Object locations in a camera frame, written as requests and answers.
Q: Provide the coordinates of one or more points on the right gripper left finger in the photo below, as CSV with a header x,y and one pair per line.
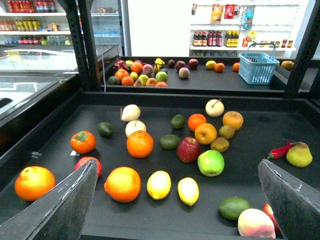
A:
x,y
58,215

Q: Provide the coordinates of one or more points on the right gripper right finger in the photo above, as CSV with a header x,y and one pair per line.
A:
x,y
295,204

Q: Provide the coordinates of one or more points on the yellow lemon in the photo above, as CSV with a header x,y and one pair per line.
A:
x,y
159,185
188,191

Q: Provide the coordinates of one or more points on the black near shelf tray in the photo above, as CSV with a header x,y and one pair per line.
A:
x,y
268,123

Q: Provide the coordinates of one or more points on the black shelf tray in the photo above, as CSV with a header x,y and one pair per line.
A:
x,y
268,123
203,79

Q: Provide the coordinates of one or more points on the far lemon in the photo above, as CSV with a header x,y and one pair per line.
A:
x,y
210,65

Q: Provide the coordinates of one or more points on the black far shelf tray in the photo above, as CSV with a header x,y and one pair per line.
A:
x,y
203,79

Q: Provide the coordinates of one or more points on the red apple front right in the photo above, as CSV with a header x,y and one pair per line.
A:
x,y
269,212

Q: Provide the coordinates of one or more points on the large orange far left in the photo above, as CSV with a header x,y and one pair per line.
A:
x,y
33,182

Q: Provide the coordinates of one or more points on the large orange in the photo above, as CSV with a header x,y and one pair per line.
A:
x,y
123,184
33,182

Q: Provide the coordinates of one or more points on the pink peach front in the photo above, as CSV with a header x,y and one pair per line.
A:
x,y
253,222

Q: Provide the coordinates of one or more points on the yellow green pear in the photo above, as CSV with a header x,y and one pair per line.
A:
x,y
299,155

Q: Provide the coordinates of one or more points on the red chili pepper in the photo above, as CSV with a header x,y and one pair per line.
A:
x,y
281,151

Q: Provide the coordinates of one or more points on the green avocado front right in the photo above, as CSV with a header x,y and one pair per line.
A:
x,y
232,207

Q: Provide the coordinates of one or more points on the large orange front centre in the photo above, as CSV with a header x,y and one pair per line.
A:
x,y
123,184

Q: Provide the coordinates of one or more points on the orange persimmon green leaf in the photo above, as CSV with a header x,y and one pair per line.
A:
x,y
83,142

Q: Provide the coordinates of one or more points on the green apple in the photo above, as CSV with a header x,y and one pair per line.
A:
x,y
211,163

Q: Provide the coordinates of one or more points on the dark green avocado left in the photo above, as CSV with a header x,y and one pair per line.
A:
x,y
105,129

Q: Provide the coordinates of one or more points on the brown kiwi lower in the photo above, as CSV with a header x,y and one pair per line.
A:
x,y
220,144

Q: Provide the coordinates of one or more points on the brown kiwi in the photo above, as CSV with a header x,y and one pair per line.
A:
x,y
226,132
220,144

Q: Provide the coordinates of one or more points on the brown kiwi upper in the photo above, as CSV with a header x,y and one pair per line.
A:
x,y
226,132

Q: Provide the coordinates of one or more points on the knobbed orange centre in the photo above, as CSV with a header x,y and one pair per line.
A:
x,y
139,144

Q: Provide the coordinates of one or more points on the yellow orange apple back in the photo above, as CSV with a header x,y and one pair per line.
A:
x,y
233,119

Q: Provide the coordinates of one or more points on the yellow orange apple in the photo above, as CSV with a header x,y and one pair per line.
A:
x,y
233,119
205,133

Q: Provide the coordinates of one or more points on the yellow orange apple front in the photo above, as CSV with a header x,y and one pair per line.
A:
x,y
205,133

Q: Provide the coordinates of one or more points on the red apple centre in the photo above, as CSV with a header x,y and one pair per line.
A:
x,y
188,150

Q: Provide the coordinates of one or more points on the white pear lying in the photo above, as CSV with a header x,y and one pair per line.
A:
x,y
130,112

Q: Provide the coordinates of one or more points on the white pear with stem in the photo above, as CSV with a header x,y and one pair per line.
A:
x,y
214,108

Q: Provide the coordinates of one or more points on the green avocado centre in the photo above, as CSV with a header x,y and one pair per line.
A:
x,y
169,142

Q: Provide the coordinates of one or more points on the small orange back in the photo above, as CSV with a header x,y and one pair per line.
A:
x,y
195,120

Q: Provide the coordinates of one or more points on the small orange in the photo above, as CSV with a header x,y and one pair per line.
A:
x,y
219,67
195,120

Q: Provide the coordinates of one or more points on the green lime back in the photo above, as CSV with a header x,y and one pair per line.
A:
x,y
178,121

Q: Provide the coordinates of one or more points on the small blue basket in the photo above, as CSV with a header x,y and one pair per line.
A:
x,y
257,68

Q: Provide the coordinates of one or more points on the far small orange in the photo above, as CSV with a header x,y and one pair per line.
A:
x,y
219,67

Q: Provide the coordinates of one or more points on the pile of far fruits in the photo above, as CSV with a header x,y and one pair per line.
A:
x,y
139,74

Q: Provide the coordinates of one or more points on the far peach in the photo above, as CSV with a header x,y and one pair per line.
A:
x,y
184,73

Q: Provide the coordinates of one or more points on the far dark red apple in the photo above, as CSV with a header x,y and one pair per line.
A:
x,y
193,64

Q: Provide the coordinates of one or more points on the yellow label bottles group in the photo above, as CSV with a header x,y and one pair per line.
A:
x,y
231,38

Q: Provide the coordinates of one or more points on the dark sauce bottles row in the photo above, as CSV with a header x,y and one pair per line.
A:
x,y
206,38

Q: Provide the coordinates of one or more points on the black shelf post right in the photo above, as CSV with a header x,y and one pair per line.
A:
x,y
307,49

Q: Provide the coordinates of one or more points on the black shelf post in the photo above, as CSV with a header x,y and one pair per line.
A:
x,y
80,25
307,49

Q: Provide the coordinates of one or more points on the black shelf post left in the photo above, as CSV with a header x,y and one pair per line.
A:
x,y
80,25

